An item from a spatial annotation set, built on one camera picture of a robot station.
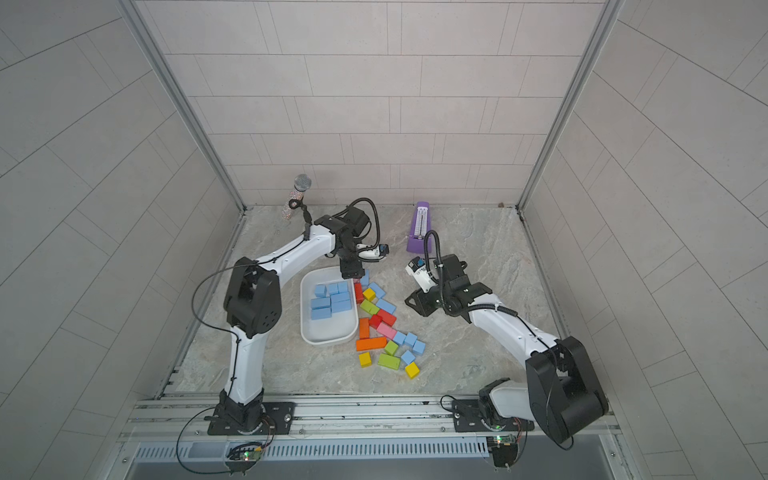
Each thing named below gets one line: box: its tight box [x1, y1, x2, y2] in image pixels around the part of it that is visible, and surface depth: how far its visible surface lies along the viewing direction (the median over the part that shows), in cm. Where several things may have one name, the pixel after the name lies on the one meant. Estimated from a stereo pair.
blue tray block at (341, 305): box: [331, 298, 353, 313], surface depth 91 cm
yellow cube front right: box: [405, 362, 420, 379], surface depth 79 cm
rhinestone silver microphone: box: [289, 174, 312, 201], surface depth 88 cm
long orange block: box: [355, 337, 387, 351], surface depth 84 cm
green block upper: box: [360, 299, 380, 315], surface depth 91 cm
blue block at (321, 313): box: [311, 306, 332, 320], surface depth 90 cm
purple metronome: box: [406, 201, 433, 254], surface depth 98 cm
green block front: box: [378, 353, 401, 370], surface depth 81 cm
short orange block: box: [359, 318, 370, 338], surface depth 87 cm
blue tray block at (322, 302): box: [311, 297, 331, 309], surface depth 92 cm
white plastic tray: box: [300, 266, 359, 345], surface depth 90 cm
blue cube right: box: [412, 340, 426, 356], surface depth 82 cm
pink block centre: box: [376, 321, 397, 339], surface depth 86 cm
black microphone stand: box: [288, 196, 313, 241], surface depth 95 cm
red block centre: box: [369, 309, 397, 329], surface depth 88 cm
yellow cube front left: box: [358, 352, 372, 368], surface depth 80 cm
